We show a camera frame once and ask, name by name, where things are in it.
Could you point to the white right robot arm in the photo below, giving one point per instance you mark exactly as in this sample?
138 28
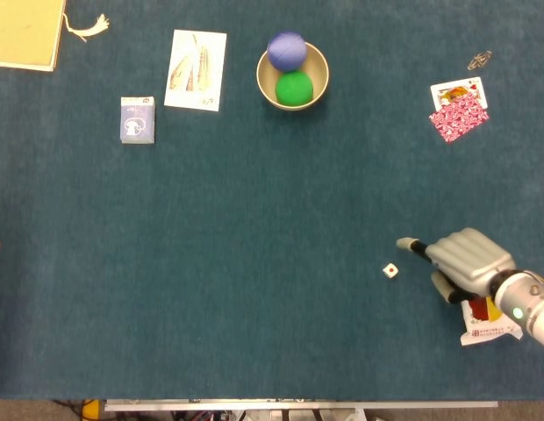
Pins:
531 302

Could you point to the face-up king playing card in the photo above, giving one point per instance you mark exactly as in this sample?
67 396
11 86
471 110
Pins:
447 90

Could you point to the beige bowl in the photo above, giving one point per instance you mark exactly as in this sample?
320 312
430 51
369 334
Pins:
320 66

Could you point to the yellow plastic object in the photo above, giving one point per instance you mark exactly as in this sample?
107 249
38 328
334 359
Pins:
91 410

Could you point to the metal paper clips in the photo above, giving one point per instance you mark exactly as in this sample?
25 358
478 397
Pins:
479 60

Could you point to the red patterned playing card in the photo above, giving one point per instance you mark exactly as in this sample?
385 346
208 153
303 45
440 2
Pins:
458 118

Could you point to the white illustrated postcard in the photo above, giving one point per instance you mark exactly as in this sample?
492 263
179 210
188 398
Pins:
195 70

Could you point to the white die with red pip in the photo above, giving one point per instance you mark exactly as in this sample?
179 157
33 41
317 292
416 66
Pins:
390 271

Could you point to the grey metal rail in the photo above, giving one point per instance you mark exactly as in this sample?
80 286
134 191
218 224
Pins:
298 404

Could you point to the yellow book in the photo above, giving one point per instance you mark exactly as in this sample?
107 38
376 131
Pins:
22 30

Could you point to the teal felt table cloth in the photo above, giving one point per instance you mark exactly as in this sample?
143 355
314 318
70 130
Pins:
210 219

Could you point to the green foam ball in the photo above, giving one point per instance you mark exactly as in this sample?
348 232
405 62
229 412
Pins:
294 87

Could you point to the blue foam ball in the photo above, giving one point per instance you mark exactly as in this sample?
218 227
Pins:
287 50

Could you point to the white fruit snack packet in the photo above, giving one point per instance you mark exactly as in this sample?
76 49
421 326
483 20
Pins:
478 333

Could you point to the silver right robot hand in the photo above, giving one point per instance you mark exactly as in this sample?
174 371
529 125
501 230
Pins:
469 259

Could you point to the blue playing card box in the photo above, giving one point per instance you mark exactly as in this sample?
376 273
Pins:
137 120

